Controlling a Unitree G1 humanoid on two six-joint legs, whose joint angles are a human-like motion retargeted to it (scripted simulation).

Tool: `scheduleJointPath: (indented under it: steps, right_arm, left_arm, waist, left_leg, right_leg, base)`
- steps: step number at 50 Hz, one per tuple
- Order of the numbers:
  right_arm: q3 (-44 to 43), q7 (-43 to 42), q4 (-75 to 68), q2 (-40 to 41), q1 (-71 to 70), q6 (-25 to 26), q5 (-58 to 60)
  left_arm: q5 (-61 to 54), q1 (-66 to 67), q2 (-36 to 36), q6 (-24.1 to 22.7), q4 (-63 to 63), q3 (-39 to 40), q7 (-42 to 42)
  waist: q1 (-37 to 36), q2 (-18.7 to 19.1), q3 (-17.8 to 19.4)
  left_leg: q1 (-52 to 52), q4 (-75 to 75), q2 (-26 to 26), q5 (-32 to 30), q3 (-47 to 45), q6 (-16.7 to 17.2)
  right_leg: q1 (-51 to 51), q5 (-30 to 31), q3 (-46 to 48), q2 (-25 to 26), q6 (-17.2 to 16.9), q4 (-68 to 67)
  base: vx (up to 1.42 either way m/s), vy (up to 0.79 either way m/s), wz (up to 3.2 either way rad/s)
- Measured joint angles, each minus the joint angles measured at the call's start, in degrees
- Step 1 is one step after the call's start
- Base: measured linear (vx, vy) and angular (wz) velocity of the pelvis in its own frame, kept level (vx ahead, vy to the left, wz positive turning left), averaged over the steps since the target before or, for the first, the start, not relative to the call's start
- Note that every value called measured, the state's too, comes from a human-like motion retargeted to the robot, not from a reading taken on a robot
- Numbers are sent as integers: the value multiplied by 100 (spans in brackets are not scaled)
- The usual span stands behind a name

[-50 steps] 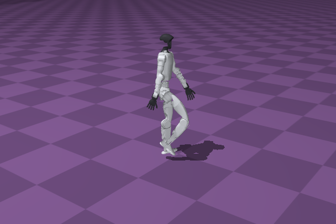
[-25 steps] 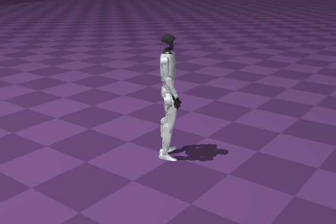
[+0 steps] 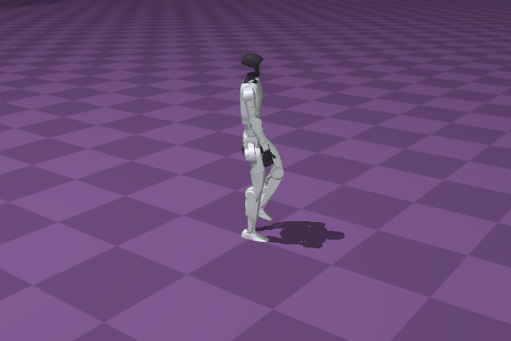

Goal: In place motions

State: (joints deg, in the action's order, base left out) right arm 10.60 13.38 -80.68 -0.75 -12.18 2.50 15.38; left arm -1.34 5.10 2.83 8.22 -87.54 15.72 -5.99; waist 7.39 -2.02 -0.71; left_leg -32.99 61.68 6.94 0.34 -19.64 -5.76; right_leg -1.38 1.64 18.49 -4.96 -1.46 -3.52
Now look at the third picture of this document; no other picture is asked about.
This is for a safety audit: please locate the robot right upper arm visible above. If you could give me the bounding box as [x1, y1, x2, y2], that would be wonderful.
[242, 87, 261, 126]

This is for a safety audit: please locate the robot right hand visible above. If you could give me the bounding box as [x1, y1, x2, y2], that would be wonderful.
[260, 146, 275, 167]

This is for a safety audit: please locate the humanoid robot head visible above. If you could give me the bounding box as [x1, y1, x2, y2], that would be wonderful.
[241, 54, 263, 84]

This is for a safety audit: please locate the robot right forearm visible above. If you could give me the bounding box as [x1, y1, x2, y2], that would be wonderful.
[252, 118, 269, 152]

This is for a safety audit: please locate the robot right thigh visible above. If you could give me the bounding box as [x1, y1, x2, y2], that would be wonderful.
[244, 142, 266, 199]

